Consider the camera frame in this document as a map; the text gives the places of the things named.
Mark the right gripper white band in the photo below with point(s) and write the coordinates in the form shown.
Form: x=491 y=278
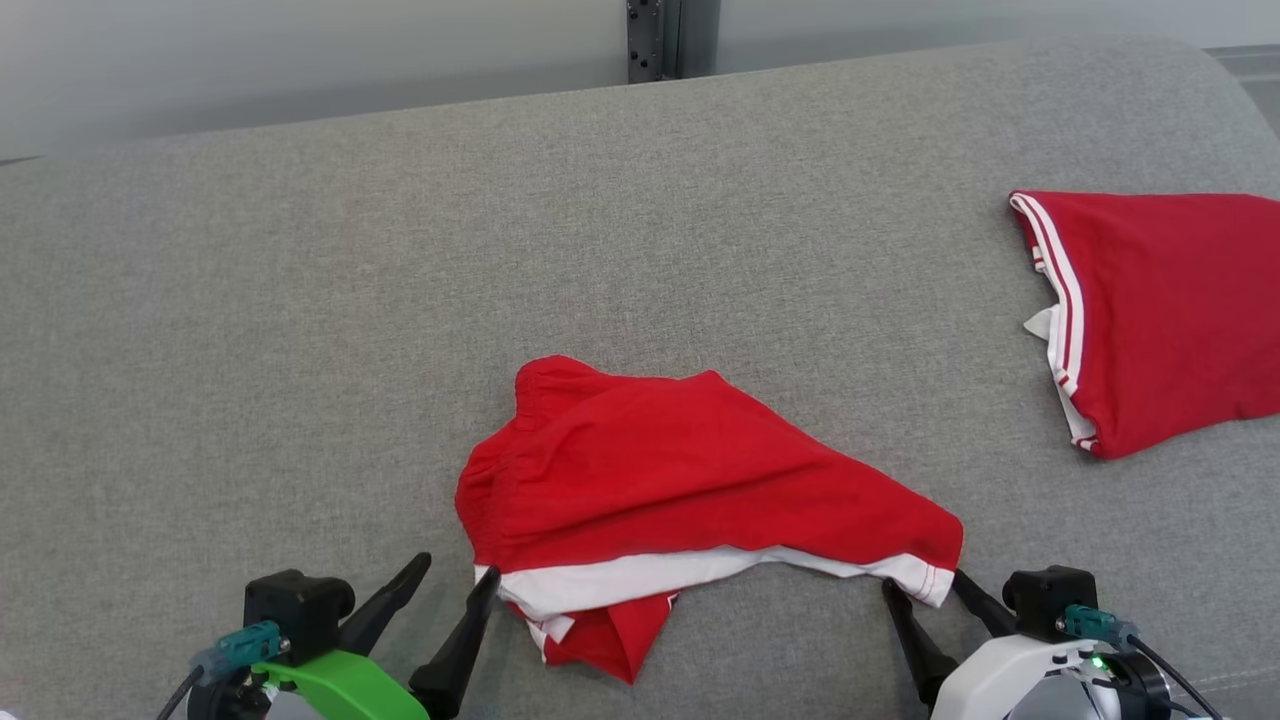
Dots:
x=990 y=680

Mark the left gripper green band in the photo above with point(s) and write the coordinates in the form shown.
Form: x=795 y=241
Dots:
x=340 y=685

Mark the red shorts white trim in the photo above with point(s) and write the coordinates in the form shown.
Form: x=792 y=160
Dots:
x=650 y=470

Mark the red white Bulls jersey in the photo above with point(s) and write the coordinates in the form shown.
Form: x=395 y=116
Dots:
x=1170 y=310

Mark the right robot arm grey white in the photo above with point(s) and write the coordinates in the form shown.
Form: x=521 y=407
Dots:
x=1135 y=685

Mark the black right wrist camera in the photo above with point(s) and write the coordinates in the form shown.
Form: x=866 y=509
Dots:
x=1050 y=600

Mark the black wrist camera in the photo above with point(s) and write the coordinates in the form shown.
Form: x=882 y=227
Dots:
x=295 y=610
x=1050 y=600

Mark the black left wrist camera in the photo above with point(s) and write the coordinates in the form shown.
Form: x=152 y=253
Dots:
x=295 y=610

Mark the grey metal partition post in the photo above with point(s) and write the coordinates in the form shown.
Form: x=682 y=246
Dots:
x=665 y=40

